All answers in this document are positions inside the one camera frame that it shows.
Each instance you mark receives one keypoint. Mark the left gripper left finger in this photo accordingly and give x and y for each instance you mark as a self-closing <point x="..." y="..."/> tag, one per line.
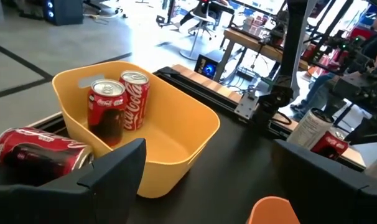
<point x="82" y="205"/>

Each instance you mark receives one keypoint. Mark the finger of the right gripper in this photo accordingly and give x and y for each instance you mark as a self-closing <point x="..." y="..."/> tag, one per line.
<point x="372" y="129"/>

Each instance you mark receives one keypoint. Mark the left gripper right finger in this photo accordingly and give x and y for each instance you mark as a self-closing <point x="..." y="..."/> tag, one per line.
<point x="331" y="199"/>

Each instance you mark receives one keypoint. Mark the red Coca-Cola can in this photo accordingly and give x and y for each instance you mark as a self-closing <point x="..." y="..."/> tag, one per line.
<point x="106" y="109"/>
<point x="137" y="99"/>
<point x="36" y="146"/>
<point x="328" y="146"/>

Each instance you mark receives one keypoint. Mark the orange plastic bin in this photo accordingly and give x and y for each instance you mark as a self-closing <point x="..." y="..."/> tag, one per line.
<point x="272" y="213"/>

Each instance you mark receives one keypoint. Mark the white Celsius drink can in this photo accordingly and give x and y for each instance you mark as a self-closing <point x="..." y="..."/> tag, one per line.
<point x="308" y="130"/>

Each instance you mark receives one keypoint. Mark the yellow plastic bin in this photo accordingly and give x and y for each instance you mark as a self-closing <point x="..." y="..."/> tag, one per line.
<point x="176" y="130"/>

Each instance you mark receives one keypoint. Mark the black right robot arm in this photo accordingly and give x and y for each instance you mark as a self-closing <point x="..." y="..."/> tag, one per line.
<point x="295" y="37"/>

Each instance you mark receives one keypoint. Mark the person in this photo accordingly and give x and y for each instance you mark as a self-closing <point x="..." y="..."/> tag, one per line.
<point x="191" y="19"/>
<point x="376" y="46"/>

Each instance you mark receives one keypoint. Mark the wooden desk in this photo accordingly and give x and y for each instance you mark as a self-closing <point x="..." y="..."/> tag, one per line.
<point x="250" y="42"/>

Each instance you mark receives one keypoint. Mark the small computer blue light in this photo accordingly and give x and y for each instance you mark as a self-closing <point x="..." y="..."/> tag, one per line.
<point x="207" y="67"/>

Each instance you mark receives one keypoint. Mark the black computer tower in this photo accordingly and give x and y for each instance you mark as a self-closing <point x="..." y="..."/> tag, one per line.
<point x="67" y="12"/>

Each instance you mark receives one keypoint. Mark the black aluminium table frame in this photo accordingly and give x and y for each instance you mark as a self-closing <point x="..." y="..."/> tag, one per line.
<point x="201" y="93"/>

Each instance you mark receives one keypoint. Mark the white pedestal stool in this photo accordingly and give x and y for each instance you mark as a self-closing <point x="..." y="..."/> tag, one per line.
<point x="188" y="56"/>

